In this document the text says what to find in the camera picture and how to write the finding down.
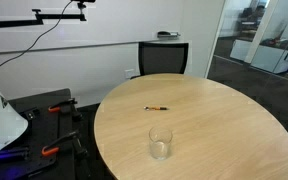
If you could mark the orange pen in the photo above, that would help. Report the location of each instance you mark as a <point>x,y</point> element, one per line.
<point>155,108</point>

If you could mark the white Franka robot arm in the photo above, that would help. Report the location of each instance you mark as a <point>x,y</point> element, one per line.
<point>0,123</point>

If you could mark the clear glass cup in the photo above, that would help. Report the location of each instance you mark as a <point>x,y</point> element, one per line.
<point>160,148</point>

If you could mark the black mesh office chair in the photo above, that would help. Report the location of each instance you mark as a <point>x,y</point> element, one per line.
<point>162,60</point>

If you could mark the dark whiteboard eraser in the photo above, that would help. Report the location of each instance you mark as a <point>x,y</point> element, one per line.
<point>165,33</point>

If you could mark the small white cabinet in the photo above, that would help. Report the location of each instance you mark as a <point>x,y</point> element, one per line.
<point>240,50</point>

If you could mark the black perforated mounting board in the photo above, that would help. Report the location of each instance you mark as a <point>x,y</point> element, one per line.
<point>47,130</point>

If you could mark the large white cabinet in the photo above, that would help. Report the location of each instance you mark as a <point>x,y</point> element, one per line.
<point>274,60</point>

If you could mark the white wall outlet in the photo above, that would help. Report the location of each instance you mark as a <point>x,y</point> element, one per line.
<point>129,73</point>

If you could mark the black camera on boom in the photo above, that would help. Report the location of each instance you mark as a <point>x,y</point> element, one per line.
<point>83,1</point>

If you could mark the small black bracket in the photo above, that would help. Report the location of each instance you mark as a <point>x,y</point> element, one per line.
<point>32,114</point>

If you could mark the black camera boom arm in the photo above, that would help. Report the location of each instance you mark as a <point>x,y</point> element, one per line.
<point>17,22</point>

